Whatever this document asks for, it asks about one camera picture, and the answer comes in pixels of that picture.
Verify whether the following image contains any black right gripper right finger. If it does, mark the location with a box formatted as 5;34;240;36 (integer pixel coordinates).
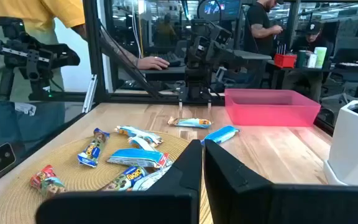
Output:
203;139;358;224

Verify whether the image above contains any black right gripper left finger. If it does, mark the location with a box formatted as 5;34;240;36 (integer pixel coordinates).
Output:
35;139;203;224

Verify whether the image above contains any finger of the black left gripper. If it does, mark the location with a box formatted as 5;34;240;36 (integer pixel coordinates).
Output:
232;49;273;72
211;41;246;70

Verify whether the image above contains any blue Chewy granola bar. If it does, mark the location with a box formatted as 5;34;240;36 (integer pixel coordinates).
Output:
76;127;111;169
200;125;241;146
99;165;150;192

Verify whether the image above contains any red wrapper granola bar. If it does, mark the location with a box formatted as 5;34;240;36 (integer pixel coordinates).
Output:
29;164;67;198

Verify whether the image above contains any red desk container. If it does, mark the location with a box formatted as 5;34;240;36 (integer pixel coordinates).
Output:
273;53;298;69

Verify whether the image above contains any person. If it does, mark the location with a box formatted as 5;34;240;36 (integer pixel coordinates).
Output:
283;21;334;102
243;0;285;56
0;0;171;147

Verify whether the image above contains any black computer keyboard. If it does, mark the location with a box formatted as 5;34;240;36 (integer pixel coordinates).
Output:
149;51;183;68

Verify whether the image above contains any dark green mug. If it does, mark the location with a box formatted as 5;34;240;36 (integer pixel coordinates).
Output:
296;49;309;68

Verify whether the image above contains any pink plastic bin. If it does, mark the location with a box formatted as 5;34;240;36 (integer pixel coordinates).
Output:
224;88;322;128

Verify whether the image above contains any white cup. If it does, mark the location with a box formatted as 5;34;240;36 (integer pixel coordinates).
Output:
306;53;318;68

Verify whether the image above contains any light green cup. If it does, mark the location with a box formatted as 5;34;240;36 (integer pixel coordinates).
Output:
314;46;328;68

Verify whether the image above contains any round woven straw placemat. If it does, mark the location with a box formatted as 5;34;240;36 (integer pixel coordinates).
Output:
0;130;214;224

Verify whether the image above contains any white hexagonal planter pot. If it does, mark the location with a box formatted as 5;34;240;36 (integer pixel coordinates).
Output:
323;100;358;187

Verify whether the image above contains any wall screen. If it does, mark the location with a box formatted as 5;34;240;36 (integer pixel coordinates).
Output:
203;0;242;20

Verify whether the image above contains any silver metal bracket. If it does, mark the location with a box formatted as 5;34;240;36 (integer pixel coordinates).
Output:
81;73;99;114

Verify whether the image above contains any black depth camera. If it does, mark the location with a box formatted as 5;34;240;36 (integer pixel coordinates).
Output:
0;141;27;184

